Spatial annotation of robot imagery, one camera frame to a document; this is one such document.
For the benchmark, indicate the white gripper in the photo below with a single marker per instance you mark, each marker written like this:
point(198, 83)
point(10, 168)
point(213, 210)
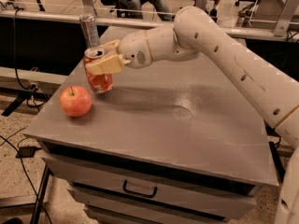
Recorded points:
point(135, 49)

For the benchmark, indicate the orange coke can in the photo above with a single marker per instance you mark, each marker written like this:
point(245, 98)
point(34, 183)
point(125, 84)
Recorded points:
point(98, 83)

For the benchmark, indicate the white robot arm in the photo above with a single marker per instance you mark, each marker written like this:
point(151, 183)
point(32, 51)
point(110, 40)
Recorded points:
point(271, 92)

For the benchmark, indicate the tall silver can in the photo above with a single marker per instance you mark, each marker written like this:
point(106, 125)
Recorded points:
point(89, 29)

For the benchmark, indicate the red apple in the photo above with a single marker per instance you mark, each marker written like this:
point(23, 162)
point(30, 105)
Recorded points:
point(75, 101)

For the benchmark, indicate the seated person in jeans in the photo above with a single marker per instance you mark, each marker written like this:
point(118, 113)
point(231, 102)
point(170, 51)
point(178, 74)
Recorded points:
point(134, 8)

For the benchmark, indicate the grey drawer cabinet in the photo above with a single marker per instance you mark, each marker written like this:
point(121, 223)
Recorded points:
point(179, 126)

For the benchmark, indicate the black power adapter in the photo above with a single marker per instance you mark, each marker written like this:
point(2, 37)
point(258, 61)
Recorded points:
point(26, 152)

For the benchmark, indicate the black drawer handle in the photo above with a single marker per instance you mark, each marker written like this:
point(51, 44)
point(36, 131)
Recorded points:
point(139, 191)

